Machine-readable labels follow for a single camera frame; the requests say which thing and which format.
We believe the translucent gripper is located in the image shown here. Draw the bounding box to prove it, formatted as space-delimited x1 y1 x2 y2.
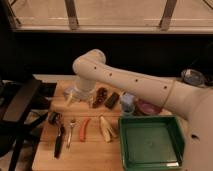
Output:
63 86 94 106

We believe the silver metal fork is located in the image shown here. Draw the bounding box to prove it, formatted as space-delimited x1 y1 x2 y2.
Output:
66 118 76 148

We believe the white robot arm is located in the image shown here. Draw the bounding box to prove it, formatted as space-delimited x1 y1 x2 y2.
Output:
71 49 213 171

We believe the green plastic tray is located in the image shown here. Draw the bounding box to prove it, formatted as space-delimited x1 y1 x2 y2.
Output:
118 115 185 171

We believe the orange carrot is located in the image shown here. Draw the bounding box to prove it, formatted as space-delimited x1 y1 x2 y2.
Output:
79 118 91 142

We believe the dark green rectangular block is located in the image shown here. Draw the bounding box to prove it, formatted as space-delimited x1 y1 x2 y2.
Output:
105 92 119 109

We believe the wooden cutting board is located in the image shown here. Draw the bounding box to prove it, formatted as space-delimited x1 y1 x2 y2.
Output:
32 80 123 171

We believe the black office chair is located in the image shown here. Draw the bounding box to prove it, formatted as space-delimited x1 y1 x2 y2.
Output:
0 79 56 171

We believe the peeled yellow banana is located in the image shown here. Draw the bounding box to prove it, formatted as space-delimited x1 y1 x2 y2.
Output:
99 115 117 142

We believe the purple bowl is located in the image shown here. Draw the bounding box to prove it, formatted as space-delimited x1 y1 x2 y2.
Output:
136 99 162 115

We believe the black handled can opener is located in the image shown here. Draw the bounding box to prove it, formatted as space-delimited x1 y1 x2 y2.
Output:
48 111 65 158

